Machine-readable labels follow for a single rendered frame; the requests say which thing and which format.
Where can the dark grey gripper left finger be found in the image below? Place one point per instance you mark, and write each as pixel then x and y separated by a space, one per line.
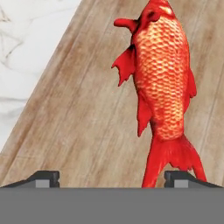
pixel 46 176

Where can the wooden cutting board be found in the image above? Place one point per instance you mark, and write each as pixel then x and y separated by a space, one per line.
pixel 87 116

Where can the red orange fish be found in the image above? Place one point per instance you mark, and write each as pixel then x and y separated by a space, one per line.
pixel 162 75

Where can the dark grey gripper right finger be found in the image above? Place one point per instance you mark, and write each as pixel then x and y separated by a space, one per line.
pixel 176 176

